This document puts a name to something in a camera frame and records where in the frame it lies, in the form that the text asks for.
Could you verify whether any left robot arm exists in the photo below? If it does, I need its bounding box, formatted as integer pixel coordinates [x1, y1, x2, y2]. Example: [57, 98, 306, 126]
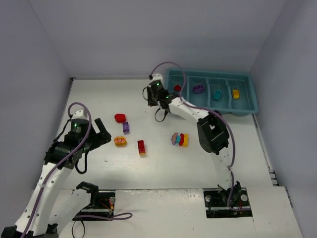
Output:
[1, 119, 111, 238]

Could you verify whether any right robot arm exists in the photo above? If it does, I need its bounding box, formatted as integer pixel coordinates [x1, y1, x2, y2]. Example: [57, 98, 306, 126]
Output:
[143, 80, 236, 199]

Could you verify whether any purple flower lego brick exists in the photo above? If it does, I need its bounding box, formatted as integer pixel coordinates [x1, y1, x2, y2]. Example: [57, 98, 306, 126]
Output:
[193, 84, 205, 94]

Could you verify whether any teal four-compartment tray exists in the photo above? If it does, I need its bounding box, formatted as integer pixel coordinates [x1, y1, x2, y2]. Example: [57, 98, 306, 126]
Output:
[164, 68, 259, 117]

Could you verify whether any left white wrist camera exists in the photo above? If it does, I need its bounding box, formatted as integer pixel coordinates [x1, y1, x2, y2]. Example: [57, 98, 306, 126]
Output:
[71, 108, 89, 123]

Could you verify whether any multicolor lego stack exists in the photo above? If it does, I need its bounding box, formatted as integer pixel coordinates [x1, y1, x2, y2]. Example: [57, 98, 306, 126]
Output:
[171, 132, 189, 147]

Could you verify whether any small red square lego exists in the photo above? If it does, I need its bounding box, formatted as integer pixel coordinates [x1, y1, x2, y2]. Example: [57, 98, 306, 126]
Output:
[174, 84, 182, 92]

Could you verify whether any purple rectangular lego brick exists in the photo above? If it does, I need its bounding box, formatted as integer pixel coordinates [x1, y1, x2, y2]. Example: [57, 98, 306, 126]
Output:
[122, 121, 130, 134]

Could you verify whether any yellow flower lego brick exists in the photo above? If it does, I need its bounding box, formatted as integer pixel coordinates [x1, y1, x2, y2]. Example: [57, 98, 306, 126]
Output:
[113, 136, 127, 147]

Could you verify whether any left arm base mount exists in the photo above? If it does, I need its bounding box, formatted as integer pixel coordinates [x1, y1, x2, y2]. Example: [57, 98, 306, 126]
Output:
[72, 181, 115, 221]

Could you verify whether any yellow striped lego brick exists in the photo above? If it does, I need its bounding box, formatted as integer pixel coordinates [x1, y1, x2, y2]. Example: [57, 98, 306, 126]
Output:
[232, 89, 240, 100]

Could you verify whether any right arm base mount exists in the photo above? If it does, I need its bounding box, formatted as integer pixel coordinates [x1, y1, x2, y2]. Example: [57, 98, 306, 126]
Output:
[203, 181, 253, 219]

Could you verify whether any red rounded lego brick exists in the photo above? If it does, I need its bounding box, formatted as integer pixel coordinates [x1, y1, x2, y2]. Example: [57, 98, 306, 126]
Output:
[114, 114, 127, 123]

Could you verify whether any teal rectangular lego brick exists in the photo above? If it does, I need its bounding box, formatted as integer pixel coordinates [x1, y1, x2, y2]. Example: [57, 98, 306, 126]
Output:
[213, 90, 221, 101]

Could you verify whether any red yellow teal lego stack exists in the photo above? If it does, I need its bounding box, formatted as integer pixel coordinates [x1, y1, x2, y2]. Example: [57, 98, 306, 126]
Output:
[137, 140, 146, 156]

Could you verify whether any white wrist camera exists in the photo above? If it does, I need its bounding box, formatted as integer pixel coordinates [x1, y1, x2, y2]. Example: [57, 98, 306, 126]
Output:
[149, 73, 163, 80]
[71, 108, 89, 123]

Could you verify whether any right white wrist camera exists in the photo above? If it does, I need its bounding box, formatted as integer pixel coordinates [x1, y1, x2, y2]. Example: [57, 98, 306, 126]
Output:
[149, 73, 163, 80]

